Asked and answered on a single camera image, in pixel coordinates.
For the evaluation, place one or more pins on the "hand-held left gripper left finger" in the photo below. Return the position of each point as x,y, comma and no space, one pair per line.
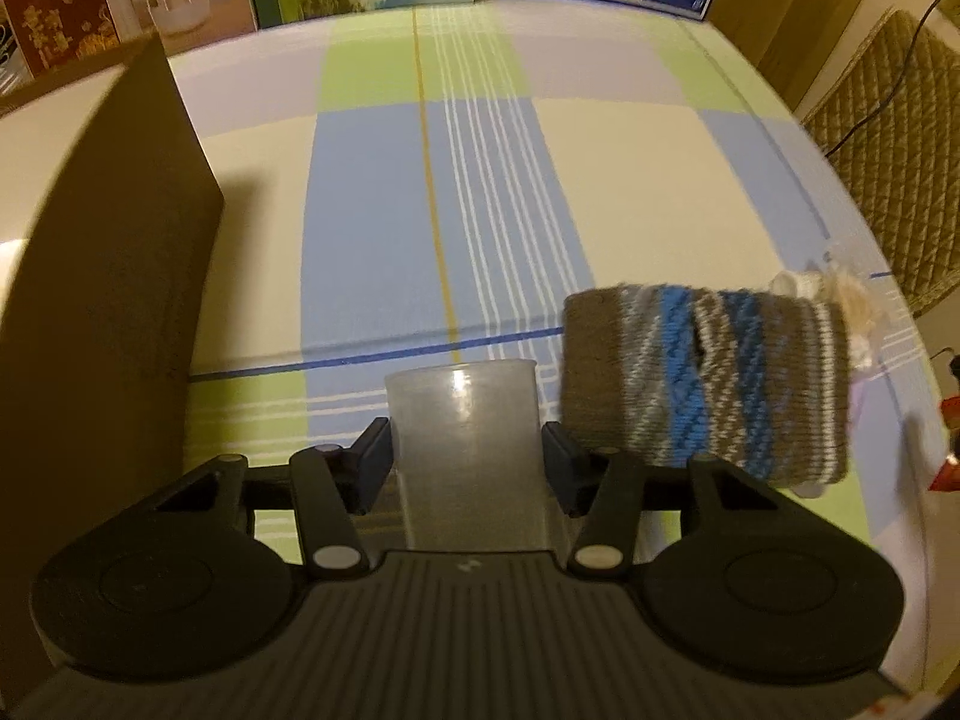
373,465

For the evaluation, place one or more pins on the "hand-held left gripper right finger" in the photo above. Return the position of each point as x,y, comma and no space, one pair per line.
562,474

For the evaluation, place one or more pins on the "clear plastic cup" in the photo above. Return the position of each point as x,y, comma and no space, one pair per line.
465,457

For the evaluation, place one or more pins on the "striped knitted pouch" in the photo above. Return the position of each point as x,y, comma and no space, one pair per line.
697,375

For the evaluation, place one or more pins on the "brown box with white inside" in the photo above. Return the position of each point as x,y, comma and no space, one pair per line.
97,330

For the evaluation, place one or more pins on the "checked pastel blanket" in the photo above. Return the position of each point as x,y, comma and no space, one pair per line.
487,187

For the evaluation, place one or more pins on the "quilted tan chair cushion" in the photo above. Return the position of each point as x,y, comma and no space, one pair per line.
892,165

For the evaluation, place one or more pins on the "brown wooden panel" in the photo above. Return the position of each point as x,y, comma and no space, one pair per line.
787,7

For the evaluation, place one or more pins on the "red gift box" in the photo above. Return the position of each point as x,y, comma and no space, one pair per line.
52,7

